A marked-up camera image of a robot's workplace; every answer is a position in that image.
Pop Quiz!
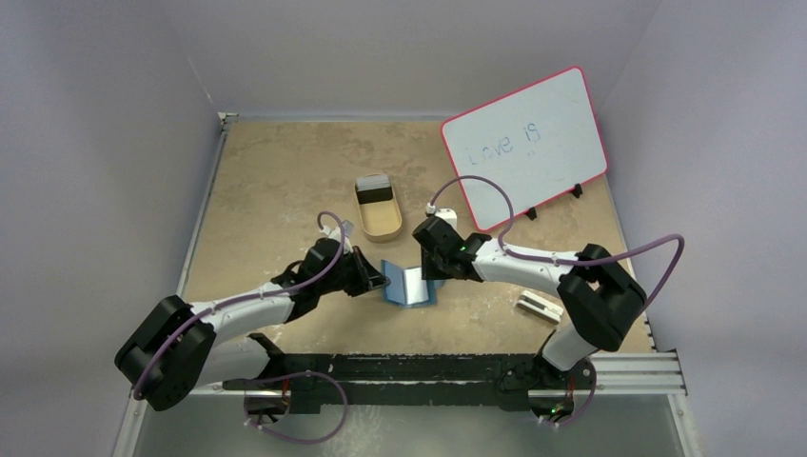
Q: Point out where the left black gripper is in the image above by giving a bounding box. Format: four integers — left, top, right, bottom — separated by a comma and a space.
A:
317, 246, 388, 298

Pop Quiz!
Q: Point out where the blue card holder wallet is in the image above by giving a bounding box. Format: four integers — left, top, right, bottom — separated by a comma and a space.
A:
381, 260, 445, 308

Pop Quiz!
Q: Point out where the tan oval tray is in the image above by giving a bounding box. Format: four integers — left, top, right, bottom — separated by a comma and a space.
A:
354, 183, 403, 243

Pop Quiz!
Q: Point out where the credit cards stack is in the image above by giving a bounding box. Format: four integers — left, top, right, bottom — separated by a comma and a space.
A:
355, 173, 391, 192

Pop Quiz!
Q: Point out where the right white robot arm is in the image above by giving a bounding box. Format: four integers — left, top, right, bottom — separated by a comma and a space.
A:
413, 215, 647, 387

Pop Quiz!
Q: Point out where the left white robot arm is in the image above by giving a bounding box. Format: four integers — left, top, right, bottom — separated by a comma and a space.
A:
114, 238, 390, 411

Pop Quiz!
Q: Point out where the white black eraser block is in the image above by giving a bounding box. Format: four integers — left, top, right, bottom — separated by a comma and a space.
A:
516, 290, 564, 325

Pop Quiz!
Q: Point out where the pink framed whiteboard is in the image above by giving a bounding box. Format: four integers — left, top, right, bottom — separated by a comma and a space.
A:
441, 67, 608, 231

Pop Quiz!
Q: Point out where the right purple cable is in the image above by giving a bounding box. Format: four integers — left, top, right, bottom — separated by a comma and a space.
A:
428, 175, 686, 317

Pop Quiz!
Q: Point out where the purple cable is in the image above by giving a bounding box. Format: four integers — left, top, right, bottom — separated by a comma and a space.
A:
428, 175, 686, 317
132, 210, 348, 402

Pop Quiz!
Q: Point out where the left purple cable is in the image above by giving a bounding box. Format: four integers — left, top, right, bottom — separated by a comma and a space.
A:
132, 210, 348, 402

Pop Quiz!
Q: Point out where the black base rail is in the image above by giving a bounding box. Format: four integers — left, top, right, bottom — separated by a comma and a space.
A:
223, 336, 596, 421

